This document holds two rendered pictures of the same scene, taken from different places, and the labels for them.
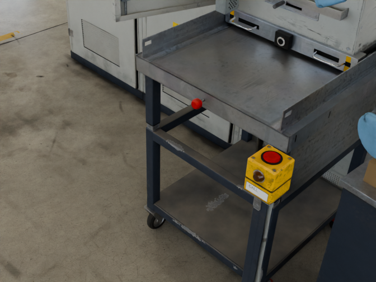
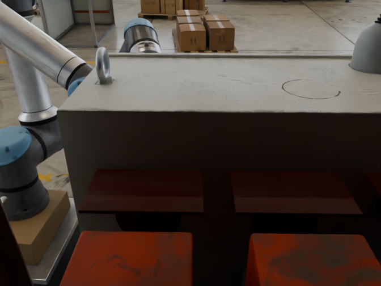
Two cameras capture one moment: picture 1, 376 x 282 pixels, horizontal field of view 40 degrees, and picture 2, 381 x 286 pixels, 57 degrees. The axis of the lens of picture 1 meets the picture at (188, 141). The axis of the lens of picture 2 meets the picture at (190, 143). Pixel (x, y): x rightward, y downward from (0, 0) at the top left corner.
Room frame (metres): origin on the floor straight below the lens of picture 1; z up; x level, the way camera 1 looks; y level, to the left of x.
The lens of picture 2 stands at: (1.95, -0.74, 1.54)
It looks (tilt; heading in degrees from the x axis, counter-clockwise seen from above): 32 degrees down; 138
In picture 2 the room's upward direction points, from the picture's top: straight up
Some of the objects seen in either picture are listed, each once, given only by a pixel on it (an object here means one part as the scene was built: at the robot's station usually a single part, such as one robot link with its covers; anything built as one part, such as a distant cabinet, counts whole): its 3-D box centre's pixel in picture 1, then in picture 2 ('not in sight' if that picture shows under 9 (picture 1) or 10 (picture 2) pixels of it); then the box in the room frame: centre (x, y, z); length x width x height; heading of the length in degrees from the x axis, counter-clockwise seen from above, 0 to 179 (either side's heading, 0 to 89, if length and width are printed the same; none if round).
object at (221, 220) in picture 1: (259, 141); not in sight; (1.58, -0.27, 0.46); 0.64 x 0.58 x 0.66; 137
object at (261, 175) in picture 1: (257, 177); not in sight; (0.90, -0.16, 0.87); 0.03 x 0.01 x 0.03; 47
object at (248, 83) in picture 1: (272, 62); not in sight; (1.58, -0.27, 0.80); 0.68 x 0.62 x 0.06; 137
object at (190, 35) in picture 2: not in sight; (202, 31); (-1.72, 2.75, 0.19); 1.20 x 0.80 x 0.39; 144
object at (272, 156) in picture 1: (271, 158); not in sight; (0.93, -0.19, 0.90); 0.04 x 0.04 x 0.02
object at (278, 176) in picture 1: (268, 174); not in sight; (0.93, -0.19, 0.85); 0.08 x 0.08 x 0.10; 47
